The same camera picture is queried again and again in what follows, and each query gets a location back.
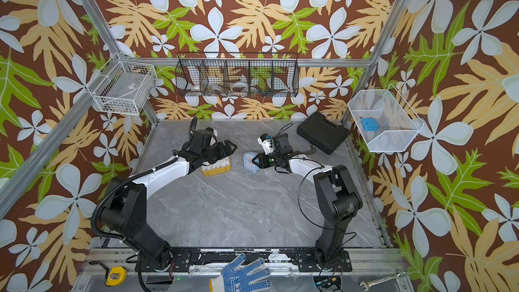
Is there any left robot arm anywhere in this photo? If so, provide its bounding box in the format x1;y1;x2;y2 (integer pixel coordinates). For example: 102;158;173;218
91;127;237;270

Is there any silver spanner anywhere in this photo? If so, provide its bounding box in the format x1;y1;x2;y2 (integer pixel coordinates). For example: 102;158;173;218
359;271;406;291

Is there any blue object in basket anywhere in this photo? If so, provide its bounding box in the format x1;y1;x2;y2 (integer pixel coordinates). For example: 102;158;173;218
361;118;379;132

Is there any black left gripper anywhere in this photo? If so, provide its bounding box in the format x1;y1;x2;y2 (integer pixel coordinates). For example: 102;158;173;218
201;139;238;164

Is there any white wire basket left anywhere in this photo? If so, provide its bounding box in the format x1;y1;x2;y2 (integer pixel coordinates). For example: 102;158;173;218
89;54;158;116

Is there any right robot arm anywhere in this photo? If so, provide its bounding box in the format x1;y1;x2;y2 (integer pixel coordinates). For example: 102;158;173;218
251;133;363;272

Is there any black plastic tool case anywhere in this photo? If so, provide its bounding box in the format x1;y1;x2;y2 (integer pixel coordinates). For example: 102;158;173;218
297;112;350;155

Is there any black mounting rail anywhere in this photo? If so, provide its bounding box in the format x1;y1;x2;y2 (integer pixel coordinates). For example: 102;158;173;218
134;247;353;273

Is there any grey allen wrench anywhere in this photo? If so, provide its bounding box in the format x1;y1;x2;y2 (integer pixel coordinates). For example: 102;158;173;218
300;145;316;155

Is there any white wire basket right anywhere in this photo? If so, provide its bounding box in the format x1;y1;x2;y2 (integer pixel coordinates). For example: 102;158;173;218
348;85;424;154

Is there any white wire basket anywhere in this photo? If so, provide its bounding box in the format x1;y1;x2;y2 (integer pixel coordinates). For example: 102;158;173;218
89;54;158;116
348;85;424;154

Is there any blue dotted work glove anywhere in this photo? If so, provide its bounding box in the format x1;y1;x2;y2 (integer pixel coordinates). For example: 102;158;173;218
209;254;272;292

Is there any black wire basket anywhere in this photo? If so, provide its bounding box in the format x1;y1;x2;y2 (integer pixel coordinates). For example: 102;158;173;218
173;52;300;97

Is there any yellow tape measure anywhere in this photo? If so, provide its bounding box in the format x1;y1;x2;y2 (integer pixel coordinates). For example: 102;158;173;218
105;266;127;287

